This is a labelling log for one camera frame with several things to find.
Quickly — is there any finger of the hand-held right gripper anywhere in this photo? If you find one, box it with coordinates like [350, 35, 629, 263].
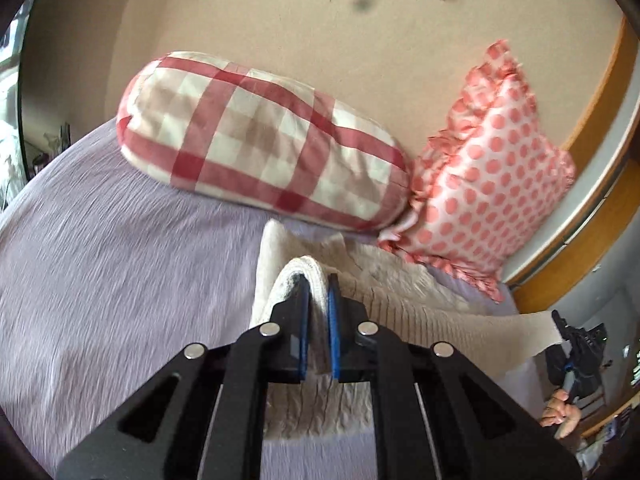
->
[551, 309, 571, 348]

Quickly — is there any pink polka dot pillow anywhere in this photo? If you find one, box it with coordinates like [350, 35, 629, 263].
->
[377, 40, 577, 305]

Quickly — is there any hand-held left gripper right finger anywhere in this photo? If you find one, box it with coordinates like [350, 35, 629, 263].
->
[326, 274, 585, 480]

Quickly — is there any wooden framed wardrobe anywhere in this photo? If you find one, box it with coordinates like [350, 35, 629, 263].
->
[500, 14, 640, 313]

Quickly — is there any purple bed sheet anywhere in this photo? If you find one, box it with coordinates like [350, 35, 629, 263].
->
[0, 117, 551, 480]

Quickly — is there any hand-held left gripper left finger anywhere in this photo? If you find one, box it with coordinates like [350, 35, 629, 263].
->
[56, 279, 312, 480]

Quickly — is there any red checked bolster pillow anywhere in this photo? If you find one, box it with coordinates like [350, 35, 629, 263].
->
[116, 51, 414, 233]

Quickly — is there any window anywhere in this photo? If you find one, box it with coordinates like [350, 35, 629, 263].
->
[0, 0, 38, 213]

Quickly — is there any person's right hand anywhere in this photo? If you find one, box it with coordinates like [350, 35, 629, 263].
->
[539, 389, 584, 442]

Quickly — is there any cream knit sweater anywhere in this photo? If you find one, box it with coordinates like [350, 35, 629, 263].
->
[249, 219, 567, 443]

